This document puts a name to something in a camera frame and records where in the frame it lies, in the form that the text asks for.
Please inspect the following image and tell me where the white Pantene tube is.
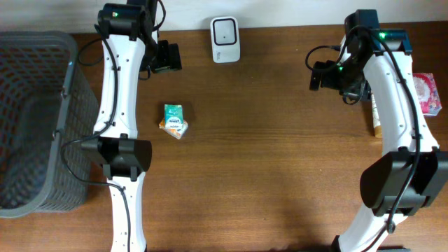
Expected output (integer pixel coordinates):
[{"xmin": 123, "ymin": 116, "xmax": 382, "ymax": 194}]
[{"xmin": 371, "ymin": 94, "xmax": 382, "ymax": 138}]

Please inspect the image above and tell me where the teal Kleenex tissue pack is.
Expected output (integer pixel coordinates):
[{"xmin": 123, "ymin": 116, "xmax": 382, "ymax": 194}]
[{"xmin": 164, "ymin": 104, "xmax": 183, "ymax": 130}]

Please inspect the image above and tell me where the orange tissue pack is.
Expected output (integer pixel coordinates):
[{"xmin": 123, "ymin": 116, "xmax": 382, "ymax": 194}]
[{"xmin": 159, "ymin": 119, "xmax": 188, "ymax": 139}]

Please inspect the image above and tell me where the red purple tissue pack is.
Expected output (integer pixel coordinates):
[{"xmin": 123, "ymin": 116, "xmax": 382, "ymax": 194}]
[{"xmin": 413, "ymin": 73, "xmax": 442, "ymax": 116}]

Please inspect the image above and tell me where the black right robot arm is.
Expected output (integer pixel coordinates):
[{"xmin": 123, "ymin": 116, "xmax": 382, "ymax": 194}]
[{"xmin": 309, "ymin": 9, "xmax": 447, "ymax": 251}]

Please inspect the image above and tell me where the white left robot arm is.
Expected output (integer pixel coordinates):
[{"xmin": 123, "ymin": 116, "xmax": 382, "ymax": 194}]
[{"xmin": 80, "ymin": 0, "xmax": 182, "ymax": 251}]

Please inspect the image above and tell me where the white barcode scanner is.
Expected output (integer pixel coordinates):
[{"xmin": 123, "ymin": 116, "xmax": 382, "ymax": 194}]
[{"xmin": 210, "ymin": 16, "xmax": 241, "ymax": 64}]

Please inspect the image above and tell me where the grey plastic basket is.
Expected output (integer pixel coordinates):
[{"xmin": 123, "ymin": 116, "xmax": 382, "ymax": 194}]
[{"xmin": 1, "ymin": 31, "xmax": 99, "ymax": 218}]

